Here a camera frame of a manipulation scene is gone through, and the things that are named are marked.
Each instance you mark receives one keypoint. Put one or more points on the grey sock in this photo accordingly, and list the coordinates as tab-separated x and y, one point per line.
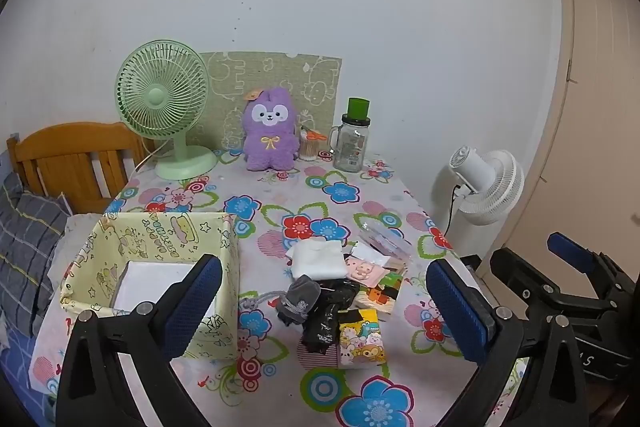
300	297

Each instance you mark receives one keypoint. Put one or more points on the pink cartoon packet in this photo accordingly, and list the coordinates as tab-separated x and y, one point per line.
362	269

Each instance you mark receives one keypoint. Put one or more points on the glass jar green lid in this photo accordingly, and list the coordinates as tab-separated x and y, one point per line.
350	147

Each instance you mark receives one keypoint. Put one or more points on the floral tablecloth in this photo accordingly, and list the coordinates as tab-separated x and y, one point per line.
350	217

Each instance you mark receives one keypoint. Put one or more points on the grey plaid pillow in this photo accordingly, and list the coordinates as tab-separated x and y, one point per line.
25	247

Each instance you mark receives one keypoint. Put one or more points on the yellow cartoon fabric storage box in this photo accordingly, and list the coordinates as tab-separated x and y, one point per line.
150	232

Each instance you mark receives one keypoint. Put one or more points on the white cloth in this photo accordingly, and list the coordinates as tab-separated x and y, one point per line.
317	259

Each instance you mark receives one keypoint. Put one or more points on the cotton swab jar orange lid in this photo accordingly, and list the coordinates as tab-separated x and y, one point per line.
310	149

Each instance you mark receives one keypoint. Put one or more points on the yellow cartoon tissue packet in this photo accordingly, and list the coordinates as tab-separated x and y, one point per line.
362	337

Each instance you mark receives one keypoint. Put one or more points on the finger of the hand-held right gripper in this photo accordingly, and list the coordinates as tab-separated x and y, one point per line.
570	252
515	272

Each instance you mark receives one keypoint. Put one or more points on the white plastic pouch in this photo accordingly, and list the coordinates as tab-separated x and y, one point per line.
370	252

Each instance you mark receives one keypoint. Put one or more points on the clear plastic packet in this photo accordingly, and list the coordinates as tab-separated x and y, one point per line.
387	239

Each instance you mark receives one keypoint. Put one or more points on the beige door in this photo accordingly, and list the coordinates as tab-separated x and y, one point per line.
600	107

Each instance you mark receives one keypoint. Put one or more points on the black plastic bag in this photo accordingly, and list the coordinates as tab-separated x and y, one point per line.
325	322

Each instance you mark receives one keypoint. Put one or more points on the blue bed sheet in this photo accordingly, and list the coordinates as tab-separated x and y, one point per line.
15	372

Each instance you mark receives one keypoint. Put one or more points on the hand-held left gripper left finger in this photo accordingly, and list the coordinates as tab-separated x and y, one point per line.
192	302

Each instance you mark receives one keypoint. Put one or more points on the white standing fan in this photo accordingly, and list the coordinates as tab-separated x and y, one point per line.
492	187

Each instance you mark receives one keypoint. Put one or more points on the green printed foam mat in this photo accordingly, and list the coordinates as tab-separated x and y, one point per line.
280	72

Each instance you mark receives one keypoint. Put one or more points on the wooden bed headboard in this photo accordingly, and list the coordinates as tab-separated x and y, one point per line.
65	167

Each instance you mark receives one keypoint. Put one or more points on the purple plush toy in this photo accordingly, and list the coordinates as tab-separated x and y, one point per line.
270	142

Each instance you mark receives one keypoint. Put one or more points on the green desk fan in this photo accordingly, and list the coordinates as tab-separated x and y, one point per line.
157	99

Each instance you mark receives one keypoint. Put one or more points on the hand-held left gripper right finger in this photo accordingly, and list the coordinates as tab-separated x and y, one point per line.
457	312

